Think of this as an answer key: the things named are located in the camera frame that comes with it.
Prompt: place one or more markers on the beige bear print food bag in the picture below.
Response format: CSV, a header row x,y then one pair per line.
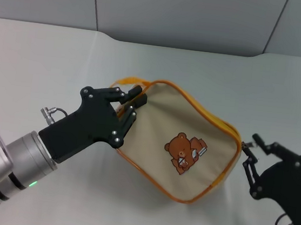
x,y
165,125

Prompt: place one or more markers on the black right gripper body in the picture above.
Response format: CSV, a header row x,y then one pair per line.
x,y
289,185

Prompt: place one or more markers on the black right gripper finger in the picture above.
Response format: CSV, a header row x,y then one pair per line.
x,y
275,149
252,170

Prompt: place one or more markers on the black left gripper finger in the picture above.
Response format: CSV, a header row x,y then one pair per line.
x,y
115,95
128,118

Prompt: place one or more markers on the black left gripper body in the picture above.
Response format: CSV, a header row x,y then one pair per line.
x,y
94,125

